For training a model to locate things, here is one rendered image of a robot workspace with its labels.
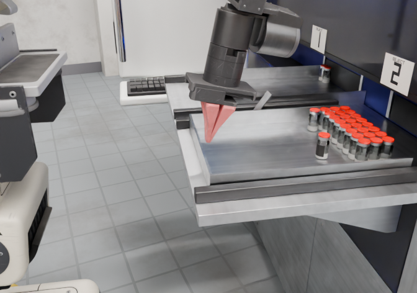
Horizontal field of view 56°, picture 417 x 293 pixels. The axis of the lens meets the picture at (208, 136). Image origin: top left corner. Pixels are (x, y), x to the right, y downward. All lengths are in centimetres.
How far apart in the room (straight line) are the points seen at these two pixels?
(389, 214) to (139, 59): 102
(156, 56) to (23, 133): 90
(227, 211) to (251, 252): 128
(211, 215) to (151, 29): 100
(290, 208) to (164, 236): 138
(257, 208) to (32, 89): 38
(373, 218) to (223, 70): 42
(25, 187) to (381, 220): 69
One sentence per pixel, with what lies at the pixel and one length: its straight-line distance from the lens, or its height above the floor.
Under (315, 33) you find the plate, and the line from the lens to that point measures 111.
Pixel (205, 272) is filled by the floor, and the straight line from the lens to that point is 176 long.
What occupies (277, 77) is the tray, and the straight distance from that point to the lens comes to 122.
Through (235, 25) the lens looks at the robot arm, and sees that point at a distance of 56.
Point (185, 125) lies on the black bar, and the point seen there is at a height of 89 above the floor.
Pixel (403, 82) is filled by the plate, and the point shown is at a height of 101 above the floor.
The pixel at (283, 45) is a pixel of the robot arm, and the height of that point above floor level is 110.
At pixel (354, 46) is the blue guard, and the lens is 94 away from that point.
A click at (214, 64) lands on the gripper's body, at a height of 107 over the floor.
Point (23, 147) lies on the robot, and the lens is 68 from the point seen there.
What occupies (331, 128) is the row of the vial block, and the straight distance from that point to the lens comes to 82.
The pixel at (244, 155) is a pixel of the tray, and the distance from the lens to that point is 73.
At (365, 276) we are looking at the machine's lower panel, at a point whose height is 56.
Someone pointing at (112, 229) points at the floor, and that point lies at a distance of 203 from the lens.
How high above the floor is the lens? 122
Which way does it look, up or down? 25 degrees down
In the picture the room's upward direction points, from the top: straight up
